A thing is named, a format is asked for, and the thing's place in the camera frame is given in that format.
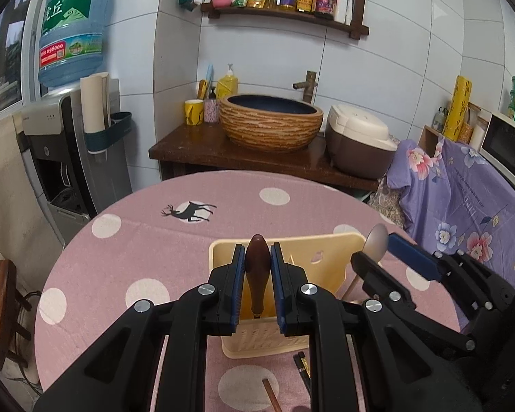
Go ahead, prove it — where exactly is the dark wooden stool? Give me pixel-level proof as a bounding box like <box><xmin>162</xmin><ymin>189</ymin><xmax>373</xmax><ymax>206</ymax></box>
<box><xmin>0</xmin><ymin>260</ymin><xmax>33</xmax><ymax>370</ymax></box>

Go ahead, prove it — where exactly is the blue water jug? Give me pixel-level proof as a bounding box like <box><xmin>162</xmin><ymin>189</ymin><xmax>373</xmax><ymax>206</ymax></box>
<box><xmin>38</xmin><ymin>0</ymin><xmax>114</xmax><ymax>89</ymax></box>

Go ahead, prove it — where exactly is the grey water dispenser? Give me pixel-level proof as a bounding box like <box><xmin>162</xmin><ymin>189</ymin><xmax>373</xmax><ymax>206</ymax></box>
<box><xmin>21</xmin><ymin>78</ymin><xmax>134</xmax><ymax>245</ymax></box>

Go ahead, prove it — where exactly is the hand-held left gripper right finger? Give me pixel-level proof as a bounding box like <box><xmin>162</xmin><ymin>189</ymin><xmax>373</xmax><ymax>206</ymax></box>
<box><xmin>270</xmin><ymin>242</ymin><xmax>483</xmax><ymax>412</ymax></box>

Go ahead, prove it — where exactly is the yellow soap dispenser bottle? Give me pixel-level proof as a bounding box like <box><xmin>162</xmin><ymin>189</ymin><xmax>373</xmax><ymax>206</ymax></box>
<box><xmin>216</xmin><ymin>64</ymin><xmax>240</xmax><ymax>100</ymax></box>

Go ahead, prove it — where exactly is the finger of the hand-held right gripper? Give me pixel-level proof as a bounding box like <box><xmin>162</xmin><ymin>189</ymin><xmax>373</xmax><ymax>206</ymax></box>
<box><xmin>351</xmin><ymin>251</ymin><xmax>477</xmax><ymax>353</ymax></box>
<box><xmin>387</xmin><ymin>233</ymin><xmax>515</xmax><ymax>310</ymax></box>

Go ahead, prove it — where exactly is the pink polka dot tablecloth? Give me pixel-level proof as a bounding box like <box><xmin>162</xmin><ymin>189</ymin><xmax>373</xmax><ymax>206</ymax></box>
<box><xmin>34</xmin><ymin>171</ymin><xmax>462</xmax><ymax>412</ymax></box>

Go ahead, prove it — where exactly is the yellow patterned roll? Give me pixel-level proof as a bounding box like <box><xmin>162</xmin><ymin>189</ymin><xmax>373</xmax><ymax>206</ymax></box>
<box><xmin>442</xmin><ymin>75</ymin><xmax>473</xmax><ymax>142</ymax></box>

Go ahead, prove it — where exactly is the dark wooden spoon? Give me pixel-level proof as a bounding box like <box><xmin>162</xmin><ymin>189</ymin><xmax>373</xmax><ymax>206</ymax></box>
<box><xmin>245</xmin><ymin>234</ymin><xmax>270</xmax><ymax>319</ymax></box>

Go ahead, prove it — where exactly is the white jar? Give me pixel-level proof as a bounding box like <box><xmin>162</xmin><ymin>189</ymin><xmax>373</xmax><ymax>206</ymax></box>
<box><xmin>469</xmin><ymin>120</ymin><xmax>490</xmax><ymax>151</ymax></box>

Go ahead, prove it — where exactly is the cream plastic utensil basket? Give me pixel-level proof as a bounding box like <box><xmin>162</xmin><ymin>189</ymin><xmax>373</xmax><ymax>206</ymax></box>
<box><xmin>209</xmin><ymin>232</ymin><xmax>367</xmax><ymax>359</ymax></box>

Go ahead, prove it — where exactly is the black chopstick gold band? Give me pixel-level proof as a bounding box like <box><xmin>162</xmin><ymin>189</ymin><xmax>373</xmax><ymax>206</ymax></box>
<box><xmin>293</xmin><ymin>354</ymin><xmax>307</xmax><ymax>385</ymax></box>
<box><xmin>298</xmin><ymin>351</ymin><xmax>313</xmax><ymax>380</ymax></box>

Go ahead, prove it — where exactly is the yellow mug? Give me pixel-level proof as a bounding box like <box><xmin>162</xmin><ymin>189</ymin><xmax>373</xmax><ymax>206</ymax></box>
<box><xmin>184</xmin><ymin>99</ymin><xmax>205</xmax><ymax>126</ymax></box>

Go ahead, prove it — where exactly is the purple floral cloth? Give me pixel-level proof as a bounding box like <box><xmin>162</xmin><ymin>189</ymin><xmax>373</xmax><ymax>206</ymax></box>
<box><xmin>386</xmin><ymin>137</ymin><xmax>515</xmax><ymax>293</ymax></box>

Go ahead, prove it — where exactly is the silver spoon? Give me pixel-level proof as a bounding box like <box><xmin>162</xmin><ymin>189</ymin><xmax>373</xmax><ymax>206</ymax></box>
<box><xmin>347</xmin><ymin>224</ymin><xmax>389</xmax><ymax>301</ymax></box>

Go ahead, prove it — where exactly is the striped ceramic basin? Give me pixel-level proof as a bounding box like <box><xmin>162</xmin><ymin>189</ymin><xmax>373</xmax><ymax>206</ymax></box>
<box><xmin>220</xmin><ymin>93</ymin><xmax>324</xmax><ymax>154</ymax></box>

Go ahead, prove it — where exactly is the white microwave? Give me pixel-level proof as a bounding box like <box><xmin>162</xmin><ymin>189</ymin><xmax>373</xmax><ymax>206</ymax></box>
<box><xmin>478</xmin><ymin>112</ymin><xmax>515</xmax><ymax>185</ymax></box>

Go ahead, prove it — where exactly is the dark wooden mirror shelf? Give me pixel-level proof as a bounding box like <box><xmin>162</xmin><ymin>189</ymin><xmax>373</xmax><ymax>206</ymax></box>
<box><xmin>200</xmin><ymin>0</ymin><xmax>370</xmax><ymax>40</ymax></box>

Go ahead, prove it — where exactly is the dark wooden counter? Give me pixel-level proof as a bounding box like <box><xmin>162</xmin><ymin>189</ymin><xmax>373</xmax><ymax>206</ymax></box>
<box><xmin>149</xmin><ymin>122</ymin><xmax>380</xmax><ymax>192</ymax></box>

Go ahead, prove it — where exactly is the brown wooden chopstick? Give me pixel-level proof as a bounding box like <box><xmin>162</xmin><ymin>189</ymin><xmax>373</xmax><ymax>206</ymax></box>
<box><xmin>262</xmin><ymin>378</ymin><xmax>284</xmax><ymax>412</ymax></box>

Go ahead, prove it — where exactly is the brass faucet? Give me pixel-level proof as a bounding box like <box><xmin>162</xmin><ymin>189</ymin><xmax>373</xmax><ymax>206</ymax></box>
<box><xmin>293</xmin><ymin>70</ymin><xmax>318</xmax><ymax>104</ymax></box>

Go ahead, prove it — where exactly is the wooden box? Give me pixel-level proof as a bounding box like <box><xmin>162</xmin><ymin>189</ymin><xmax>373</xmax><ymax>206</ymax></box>
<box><xmin>417</xmin><ymin>124</ymin><xmax>445</xmax><ymax>157</ymax></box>

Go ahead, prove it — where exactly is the grey paisley cloth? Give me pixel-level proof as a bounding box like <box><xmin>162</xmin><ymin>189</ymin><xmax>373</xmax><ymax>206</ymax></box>
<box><xmin>367</xmin><ymin>176</ymin><xmax>406</xmax><ymax>228</ymax></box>

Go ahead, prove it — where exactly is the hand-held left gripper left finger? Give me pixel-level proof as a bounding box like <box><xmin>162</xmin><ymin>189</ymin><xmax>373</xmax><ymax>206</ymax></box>
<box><xmin>33</xmin><ymin>244</ymin><xmax>246</xmax><ymax>412</ymax></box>

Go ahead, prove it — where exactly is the white and brown rice cooker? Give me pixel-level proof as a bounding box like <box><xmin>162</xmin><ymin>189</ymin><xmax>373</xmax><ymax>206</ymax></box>
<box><xmin>325</xmin><ymin>104</ymin><xmax>399</xmax><ymax>180</ymax></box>

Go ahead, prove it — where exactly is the metal frame window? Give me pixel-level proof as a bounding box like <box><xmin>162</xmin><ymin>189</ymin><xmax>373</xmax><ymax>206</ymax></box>
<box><xmin>0</xmin><ymin>0</ymin><xmax>39</xmax><ymax>116</ymax></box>

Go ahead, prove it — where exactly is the purple patterned pump bottle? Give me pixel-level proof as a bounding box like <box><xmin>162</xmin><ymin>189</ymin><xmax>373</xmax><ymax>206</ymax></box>
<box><xmin>204</xmin><ymin>87</ymin><xmax>220</xmax><ymax>124</ymax></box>

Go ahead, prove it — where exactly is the blue and white holder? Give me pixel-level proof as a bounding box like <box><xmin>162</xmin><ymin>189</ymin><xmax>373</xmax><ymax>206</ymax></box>
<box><xmin>83</xmin><ymin>112</ymin><xmax>133</xmax><ymax>155</ymax></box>

